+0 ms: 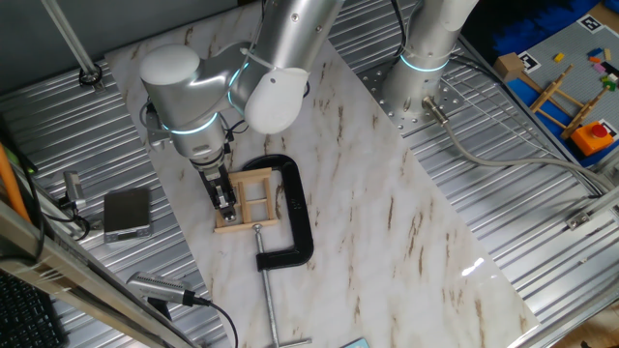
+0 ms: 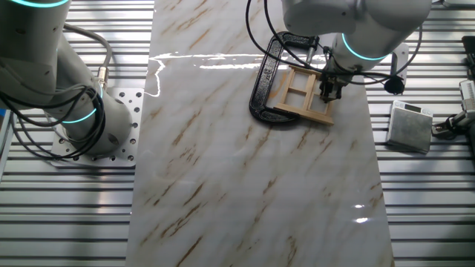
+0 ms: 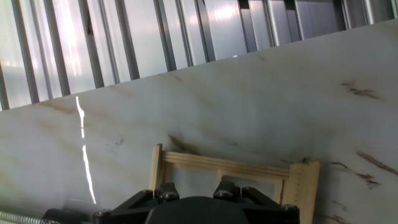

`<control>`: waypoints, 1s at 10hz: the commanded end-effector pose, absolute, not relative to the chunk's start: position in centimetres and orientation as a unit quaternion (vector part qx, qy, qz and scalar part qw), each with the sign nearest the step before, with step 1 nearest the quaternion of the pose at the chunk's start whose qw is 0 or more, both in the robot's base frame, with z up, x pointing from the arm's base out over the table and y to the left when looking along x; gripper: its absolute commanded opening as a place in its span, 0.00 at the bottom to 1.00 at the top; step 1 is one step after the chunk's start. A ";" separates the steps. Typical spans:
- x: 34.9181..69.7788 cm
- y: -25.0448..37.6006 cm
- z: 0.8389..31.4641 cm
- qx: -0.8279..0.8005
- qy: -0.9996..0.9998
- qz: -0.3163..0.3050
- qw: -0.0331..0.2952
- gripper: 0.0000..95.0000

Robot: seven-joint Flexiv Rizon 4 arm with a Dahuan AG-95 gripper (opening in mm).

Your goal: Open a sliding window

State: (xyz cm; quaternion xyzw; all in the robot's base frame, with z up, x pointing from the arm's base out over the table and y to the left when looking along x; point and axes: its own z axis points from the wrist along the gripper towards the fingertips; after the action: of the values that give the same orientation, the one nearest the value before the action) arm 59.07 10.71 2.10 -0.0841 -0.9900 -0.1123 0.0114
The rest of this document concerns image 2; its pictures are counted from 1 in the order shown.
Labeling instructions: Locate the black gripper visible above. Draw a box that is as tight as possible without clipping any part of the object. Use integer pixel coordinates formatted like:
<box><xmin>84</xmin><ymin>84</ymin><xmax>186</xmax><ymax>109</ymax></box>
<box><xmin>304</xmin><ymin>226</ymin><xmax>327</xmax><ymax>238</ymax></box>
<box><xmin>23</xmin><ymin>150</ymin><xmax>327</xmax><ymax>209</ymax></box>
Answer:
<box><xmin>319</xmin><ymin>72</ymin><xmax>350</xmax><ymax>105</ymax></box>

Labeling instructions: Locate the small wooden window model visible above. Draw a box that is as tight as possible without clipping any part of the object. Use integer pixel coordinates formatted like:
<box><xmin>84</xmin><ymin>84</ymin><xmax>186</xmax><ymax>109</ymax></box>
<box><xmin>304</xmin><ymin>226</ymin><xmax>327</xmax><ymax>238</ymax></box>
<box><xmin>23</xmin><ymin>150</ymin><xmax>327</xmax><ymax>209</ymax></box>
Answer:
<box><xmin>273</xmin><ymin>65</ymin><xmax>335</xmax><ymax>126</ymax></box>

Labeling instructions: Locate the black C-clamp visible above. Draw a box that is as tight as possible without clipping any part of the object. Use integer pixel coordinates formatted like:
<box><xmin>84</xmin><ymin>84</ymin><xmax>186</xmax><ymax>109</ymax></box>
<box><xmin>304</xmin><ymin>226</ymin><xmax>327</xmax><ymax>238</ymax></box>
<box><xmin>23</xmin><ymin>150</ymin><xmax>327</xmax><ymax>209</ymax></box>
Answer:
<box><xmin>248</xmin><ymin>31</ymin><xmax>321</xmax><ymax>125</ymax></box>

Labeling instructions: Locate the silver digital scale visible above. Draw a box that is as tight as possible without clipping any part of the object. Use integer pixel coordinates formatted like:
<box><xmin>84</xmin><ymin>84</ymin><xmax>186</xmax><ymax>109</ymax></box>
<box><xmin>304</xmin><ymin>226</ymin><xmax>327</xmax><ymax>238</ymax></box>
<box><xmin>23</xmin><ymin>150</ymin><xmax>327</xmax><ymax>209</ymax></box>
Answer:
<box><xmin>384</xmin><ymin>99</ymin><xmax>434</xmax><ymax>155</ymax></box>

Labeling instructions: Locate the white marble pattern board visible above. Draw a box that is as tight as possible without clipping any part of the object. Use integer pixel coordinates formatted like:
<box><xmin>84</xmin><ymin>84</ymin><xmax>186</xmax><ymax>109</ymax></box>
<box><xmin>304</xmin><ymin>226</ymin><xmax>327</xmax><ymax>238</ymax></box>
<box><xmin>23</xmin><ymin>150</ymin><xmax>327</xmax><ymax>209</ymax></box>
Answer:
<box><xmin>125</xmin><ymin>0</ymin><xmax>395</xmax><ymax>267</ymax></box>

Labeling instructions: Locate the black rectangular device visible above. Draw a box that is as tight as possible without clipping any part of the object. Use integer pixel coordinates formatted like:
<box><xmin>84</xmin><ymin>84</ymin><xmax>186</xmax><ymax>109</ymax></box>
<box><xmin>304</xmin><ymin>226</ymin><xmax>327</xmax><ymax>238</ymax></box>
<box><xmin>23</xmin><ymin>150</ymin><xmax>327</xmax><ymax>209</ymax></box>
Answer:
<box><xmin>462</xmin><ymin>35</ymin><xmax>475</xmax><ymax>79</ymax></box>

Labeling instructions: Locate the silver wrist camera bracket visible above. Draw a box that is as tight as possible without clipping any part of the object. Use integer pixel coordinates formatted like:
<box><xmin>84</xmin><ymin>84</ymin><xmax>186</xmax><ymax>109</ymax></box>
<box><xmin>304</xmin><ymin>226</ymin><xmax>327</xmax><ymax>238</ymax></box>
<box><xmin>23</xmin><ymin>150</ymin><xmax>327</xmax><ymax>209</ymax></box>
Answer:
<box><xmin>383</xmin><ymin>42</ymin><xmax>410</xmax><ymax>96</ymax></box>

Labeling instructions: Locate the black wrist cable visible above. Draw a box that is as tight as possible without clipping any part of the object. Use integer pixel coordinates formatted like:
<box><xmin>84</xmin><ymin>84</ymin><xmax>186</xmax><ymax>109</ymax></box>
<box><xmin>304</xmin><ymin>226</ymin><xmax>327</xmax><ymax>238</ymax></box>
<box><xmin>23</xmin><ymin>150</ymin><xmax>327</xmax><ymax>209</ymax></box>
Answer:
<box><xmin>244</xmin><ymin>0</ymin><xmax>424</xmax><ymax>87</ymax></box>

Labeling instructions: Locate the black cable connector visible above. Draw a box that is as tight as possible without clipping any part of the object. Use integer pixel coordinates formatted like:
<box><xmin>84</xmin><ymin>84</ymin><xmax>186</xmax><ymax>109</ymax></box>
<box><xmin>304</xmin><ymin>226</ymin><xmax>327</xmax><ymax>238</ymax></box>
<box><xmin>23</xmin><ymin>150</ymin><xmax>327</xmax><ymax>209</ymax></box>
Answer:
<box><xmin>432</xmin><ymin>111</ymin><xmax>475</xmax><ymax>141</ymax></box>

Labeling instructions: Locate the small silver camera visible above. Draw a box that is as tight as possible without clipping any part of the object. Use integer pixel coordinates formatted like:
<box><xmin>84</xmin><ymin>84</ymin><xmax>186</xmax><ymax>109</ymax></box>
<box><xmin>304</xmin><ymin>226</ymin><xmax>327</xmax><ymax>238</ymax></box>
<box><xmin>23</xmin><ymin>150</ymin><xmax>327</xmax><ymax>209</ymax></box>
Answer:
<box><xmin>459</xmin><ymin>79</ymin><xmax>475</xmax><ymax>112</ymax></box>

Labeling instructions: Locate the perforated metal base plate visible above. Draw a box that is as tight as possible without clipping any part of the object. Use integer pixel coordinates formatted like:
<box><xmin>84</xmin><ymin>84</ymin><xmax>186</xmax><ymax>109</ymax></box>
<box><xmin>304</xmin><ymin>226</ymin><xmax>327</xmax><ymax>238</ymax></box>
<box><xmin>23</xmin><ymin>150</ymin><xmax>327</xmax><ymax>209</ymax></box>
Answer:
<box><xmin>50</xmin><ymin>87</ymin><xmax>145</xmax><ymax>168</ymax></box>

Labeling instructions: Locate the thick grey cable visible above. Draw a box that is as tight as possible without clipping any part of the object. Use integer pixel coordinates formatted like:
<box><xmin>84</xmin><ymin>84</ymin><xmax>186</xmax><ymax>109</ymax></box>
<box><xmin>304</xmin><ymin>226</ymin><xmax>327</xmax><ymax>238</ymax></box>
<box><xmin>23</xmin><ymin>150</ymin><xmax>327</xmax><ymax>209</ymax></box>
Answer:
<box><xmin>62</xmin><ymin>22</ymin><xmax>114</xmax><ymax>92</ymax></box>

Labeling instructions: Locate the black base cable bundle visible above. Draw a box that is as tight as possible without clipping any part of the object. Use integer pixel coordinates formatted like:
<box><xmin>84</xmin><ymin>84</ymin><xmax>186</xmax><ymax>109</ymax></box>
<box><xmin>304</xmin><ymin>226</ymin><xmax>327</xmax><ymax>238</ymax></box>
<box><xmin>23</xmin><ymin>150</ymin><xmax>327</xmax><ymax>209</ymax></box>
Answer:
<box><xmin>0</xmin><ymin>84</ymin><xmax>108</xmax><ymax>161</ymax></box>

